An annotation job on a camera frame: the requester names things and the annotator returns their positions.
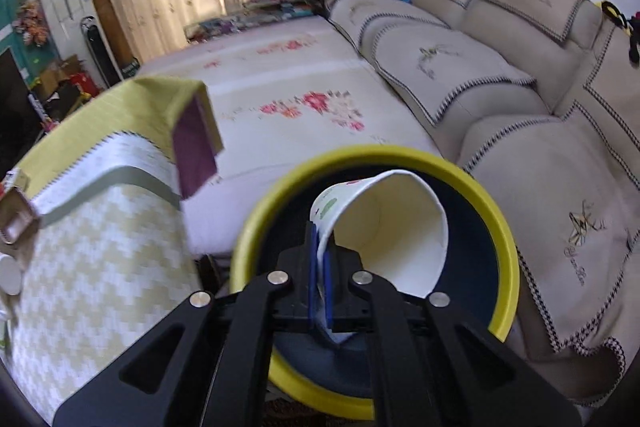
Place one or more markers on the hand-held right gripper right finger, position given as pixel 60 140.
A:
pixel 328 292

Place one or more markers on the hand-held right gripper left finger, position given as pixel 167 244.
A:
pixel 314 272

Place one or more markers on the white paper cup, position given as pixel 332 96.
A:
pixel 400 232

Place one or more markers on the floral bed cover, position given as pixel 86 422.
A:
pixel 300 72

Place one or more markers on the yellow-green patterned tablecloth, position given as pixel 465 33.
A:
pixel 100 257

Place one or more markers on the beige sofa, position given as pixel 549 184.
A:
pixel 500 117

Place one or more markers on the small black box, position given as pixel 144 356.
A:
pixel 129 69

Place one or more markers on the red box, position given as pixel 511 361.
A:
pixel 85 86

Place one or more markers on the green printed carton box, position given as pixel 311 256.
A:
pixel 20 202

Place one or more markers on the black standing fan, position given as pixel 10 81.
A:
pixel 97 52

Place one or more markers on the open cardboard box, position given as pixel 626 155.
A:
pixel 59 77

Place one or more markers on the black television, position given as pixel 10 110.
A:
pixel 12 107

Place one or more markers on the white standing air conditioner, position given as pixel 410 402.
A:
pixel 57 7

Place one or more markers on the artificial flower bouquet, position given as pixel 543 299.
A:
pixel 31 23

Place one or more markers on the black yellow plush toy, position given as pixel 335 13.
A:
pixel 625 27

